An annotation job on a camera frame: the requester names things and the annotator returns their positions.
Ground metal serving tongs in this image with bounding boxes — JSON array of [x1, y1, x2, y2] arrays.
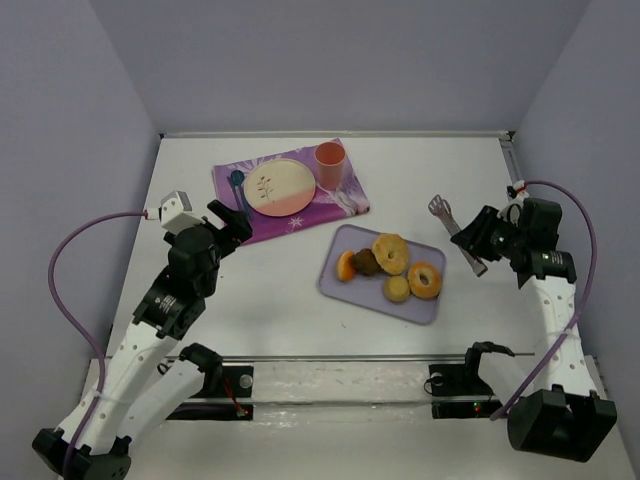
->
[[428, 194, 488, 278]]

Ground large yellow ring bread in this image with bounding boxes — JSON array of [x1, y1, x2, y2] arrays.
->
[[371, 233, 410, 275]]

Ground metal table edge rail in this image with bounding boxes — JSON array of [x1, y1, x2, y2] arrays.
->
[[160, 130, 512, 140]]

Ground pink plastic cup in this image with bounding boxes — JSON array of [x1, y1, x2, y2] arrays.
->
[[314, 141, 346, 190]]

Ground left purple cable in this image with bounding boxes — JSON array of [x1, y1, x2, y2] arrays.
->
[[47, 210, 151, 476]]

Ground cream and pink plate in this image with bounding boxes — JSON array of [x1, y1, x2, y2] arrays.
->
[[243, 158, 316, 217]]

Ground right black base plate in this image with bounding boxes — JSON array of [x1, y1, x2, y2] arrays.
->
[[423, 363, 502, 420]]

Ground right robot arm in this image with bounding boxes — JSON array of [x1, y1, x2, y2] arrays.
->
[[451, 198, 617, 463]]

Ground brown chocolate pastry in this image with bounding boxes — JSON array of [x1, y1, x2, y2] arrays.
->
[[349, 248, 381, 276]]

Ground purple cable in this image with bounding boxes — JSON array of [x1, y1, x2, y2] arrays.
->
[[47, 210, 151, 476], [489, 180, 600, 422]]

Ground small round yellow bun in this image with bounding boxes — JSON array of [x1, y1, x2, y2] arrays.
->
[[383, 276, 411, 303]]

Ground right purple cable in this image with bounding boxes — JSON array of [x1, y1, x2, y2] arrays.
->
[[489, 180, 600, 422]]

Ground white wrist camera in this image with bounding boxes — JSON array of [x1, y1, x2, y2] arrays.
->
[[503, 198, 523, 224], [159, 190, 203, 235]]

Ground glazed orange donut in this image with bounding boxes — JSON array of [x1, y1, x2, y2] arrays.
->
[[407, 262, 442, 299]]

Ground orange sesame bun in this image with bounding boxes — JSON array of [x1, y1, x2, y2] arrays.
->
[[336, 250, 356, 282]]

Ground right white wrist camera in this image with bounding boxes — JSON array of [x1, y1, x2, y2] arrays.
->
[[503, 198, 523, 224]]

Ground lavender serving tray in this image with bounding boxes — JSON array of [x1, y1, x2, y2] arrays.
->
[[317, 224, 440, 325]]

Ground purple floral placemat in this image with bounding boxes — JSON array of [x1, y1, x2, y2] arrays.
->
[[212, 144, 370, 243]]

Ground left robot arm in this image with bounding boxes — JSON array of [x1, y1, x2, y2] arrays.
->
[[32, 191, 252, 479]]

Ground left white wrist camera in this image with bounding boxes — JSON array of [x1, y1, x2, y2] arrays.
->
[[159, 190, 203, 235]]

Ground dark blue plastic knife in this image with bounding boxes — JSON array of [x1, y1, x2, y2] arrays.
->
[[227, 176, 241, 209]]

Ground dark blue plastic spoon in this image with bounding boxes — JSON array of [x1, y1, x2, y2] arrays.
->
[[230, 170, 245, 187]]

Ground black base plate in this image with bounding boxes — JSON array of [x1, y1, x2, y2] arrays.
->
[[167, 365, 254, 422], [423, 363, 502, 420]]

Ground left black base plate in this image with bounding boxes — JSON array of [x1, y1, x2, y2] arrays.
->
[[167, 365, 254, 422]]

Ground dark blue plastic fork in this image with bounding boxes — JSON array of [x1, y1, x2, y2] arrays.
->
[[234, 185, 252, 220]]

